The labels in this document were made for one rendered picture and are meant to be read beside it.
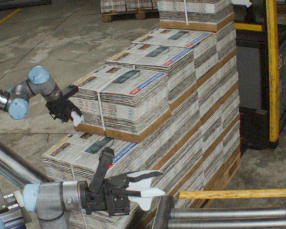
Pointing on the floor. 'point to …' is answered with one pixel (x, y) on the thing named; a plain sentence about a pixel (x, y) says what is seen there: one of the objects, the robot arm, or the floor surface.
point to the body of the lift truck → (253, 93)
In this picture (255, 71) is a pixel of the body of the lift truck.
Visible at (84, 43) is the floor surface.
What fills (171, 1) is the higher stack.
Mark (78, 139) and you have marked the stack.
